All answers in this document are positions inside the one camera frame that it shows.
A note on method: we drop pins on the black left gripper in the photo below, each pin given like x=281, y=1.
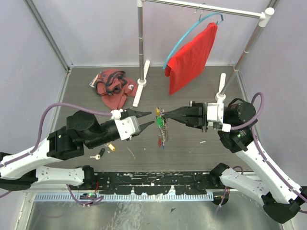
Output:
x=129, y=112

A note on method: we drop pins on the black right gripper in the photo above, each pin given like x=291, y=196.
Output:
x=196, y=115

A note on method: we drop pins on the yellow handled metal keyring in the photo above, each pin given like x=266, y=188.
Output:
x=163, y=132

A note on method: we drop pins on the green tagged single key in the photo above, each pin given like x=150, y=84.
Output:
x=160, y=121

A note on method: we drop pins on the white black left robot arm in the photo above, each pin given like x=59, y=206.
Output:
x=31, y=167

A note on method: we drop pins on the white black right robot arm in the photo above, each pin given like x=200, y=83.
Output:
x=280, y=197

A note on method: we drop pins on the yellow tagged key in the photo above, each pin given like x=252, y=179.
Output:
x=111, y=146

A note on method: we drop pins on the maroon crumpled garment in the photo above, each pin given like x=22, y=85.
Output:
x=113, y=87

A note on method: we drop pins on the black tagged key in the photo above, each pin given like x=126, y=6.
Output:
x=99, y=155

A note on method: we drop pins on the red hanging cloth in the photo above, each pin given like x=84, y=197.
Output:
x=189, y=62

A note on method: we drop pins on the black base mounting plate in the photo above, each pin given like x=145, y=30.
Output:
x=150, y=183

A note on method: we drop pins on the teal clothes hanger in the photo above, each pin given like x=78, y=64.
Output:
x=201, y=19

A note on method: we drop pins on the white metal clothes rack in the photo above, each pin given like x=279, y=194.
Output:
x=263, y=17

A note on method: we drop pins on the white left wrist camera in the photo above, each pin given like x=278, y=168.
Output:
x=116, y=116

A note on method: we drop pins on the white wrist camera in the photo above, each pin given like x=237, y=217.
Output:
x=215, y=117
x=116, y=116

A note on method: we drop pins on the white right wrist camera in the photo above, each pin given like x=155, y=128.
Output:
x=215, y=117

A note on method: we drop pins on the grey slotted cable duct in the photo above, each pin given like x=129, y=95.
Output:
x=66, y=197

